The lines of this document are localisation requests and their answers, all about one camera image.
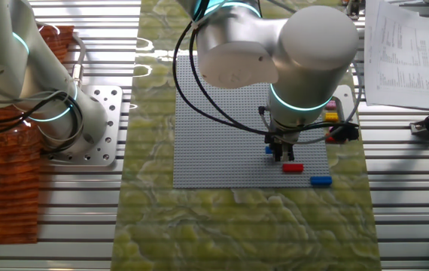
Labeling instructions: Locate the wrist camera with silver bracket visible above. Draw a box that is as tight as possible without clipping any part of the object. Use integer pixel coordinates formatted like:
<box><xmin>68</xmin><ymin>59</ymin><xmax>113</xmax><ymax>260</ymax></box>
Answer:
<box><xmin>325</xmin><ymin>84</ymin><xmax>361</xmax><ymax>145</ymax></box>

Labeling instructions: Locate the brown wooden board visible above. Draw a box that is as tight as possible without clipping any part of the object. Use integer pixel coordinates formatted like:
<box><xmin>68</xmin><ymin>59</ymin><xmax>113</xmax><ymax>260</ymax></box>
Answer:
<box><xmin>0</xmin><ymin>25</ymin><xmax>75</xmax><ymax>245</ymax></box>

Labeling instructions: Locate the printed paper sheet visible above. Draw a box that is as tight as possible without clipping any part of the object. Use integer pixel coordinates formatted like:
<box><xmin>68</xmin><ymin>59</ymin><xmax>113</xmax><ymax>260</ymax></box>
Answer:
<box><xmin>364</xmin><ymin>0</ymin><xmax>429</xmax><ymax>111</ymax></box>

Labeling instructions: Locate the green marble pattern mat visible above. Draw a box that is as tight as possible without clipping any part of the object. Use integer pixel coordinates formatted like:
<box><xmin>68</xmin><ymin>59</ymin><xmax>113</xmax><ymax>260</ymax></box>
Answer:
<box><xmin>111</xmin><ymin>0</ymin><xmax>383</xmax><ymax>271</ymax></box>

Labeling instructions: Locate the black base cable bundle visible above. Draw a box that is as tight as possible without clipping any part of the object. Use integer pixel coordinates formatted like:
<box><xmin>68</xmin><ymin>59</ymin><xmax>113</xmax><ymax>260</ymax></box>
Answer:
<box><xmin>0</xmin><ymin>88</ymin><xmax>86</xmax><ymax>154</ymax></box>

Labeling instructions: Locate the grey Lego baseplate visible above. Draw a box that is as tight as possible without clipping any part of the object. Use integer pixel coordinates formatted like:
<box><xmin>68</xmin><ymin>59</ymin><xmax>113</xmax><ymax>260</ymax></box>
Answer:
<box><xmin>172</xmin><ymin>54</ymin><xmax>331</xmax><ymax>190</ymax></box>

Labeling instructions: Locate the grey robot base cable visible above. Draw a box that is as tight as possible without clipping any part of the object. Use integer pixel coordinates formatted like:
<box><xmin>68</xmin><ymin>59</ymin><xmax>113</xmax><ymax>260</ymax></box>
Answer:
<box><xmin>70</xmin><ymin>32</ymin><xmax>87</xmax><ymax>90</ymax></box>

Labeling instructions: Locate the silver robot mount plate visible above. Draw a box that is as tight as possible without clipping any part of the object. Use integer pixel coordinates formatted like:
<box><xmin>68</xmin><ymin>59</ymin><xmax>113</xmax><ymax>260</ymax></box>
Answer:
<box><xmin>47</xmin><ymin>84</ymin><xmax>124</xmax><ymax>167</ymax></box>

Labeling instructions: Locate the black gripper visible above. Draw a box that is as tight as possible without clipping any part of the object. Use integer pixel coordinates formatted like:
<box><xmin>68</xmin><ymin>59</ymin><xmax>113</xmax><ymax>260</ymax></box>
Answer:
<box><xmin>265</xmin><ymin>129</ymin><xmax>298</xmax><ymax>163</ymax></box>

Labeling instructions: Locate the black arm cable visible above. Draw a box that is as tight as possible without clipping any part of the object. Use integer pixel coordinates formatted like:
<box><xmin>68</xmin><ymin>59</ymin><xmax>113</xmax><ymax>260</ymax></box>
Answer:
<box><xmin>172</xmin><ymin>20</ymin><xmax>361</xmax><ymax>146</ymax></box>

